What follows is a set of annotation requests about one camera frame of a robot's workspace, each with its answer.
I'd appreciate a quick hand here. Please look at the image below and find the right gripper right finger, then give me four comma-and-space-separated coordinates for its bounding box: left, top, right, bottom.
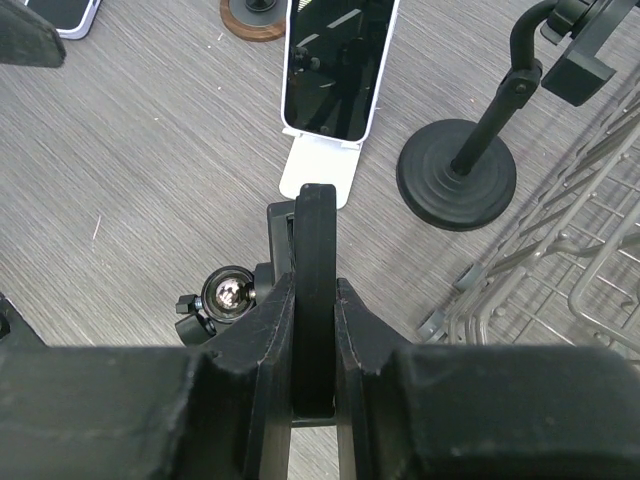
335, 280, 639, 479

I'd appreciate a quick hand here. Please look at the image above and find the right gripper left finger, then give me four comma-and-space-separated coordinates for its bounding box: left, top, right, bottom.
1, 277, 294, 479

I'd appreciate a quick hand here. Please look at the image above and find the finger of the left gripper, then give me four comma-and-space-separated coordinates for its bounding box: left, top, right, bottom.
0, 0, 66, 68
0, 294, 47, 350

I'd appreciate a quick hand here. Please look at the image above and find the black stand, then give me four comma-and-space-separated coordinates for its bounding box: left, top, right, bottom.
396, 0, 638, 232
175, 200, 295, 346

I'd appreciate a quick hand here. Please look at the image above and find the black stand front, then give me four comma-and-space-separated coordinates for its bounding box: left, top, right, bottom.
396, 0, 638, 232

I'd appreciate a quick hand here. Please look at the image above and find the round wooden phone stand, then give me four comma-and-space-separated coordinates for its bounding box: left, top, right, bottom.
219, 0, 288, 43

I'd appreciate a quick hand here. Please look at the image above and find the white folding phone stand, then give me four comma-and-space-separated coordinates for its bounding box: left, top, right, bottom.
279, 127, 362, 210

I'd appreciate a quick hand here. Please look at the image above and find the lilac case phone on white stand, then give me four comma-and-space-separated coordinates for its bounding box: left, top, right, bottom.
281, 0, 399, 143

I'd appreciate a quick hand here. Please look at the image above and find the metal dish rack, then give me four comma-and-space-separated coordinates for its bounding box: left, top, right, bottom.
417, 83, 639, 366

